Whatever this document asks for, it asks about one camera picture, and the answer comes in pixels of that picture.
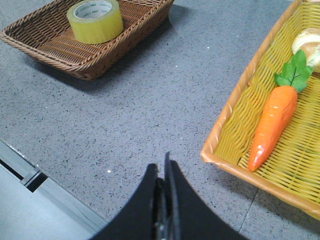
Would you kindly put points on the brown wicker basket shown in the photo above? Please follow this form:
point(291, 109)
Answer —
point(46, 36)

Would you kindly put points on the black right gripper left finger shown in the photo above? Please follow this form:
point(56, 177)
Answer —
point(142, 216)

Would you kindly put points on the orange toy carrot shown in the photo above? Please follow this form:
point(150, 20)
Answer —
point(279, 108)

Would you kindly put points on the yellow tape roll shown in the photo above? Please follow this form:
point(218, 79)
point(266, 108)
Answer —
point(95, 21)

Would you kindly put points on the yellow woven basket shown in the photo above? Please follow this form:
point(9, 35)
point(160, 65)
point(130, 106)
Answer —
point(292, 171)

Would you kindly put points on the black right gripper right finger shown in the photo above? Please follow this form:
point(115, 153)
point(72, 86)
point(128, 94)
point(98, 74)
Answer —
point(188, 217)

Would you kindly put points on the toy bread roll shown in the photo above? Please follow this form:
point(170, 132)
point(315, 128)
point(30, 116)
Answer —
point(309, 41)

